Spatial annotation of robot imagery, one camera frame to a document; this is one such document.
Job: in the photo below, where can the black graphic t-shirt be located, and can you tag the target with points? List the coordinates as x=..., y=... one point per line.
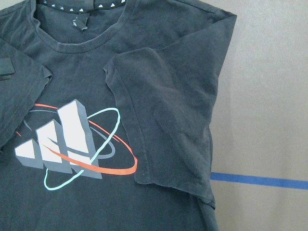
x=105, y=107

